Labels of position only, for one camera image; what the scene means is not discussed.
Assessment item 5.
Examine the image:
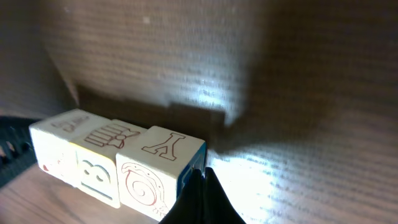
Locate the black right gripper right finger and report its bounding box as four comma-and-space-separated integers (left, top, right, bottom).
203, 167, 246, 224

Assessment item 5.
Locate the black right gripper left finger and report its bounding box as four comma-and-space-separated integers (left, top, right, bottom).
159, 169, 203, 224

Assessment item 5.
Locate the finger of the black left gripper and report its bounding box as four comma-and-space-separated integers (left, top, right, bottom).
1, 116, 38, 187

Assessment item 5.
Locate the white wooden block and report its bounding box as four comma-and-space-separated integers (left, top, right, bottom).
29, 109, 110, 187
116, 126, 206, 221

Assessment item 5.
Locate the yellow wooden block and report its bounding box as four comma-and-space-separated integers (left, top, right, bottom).
70, 119, 146, 208

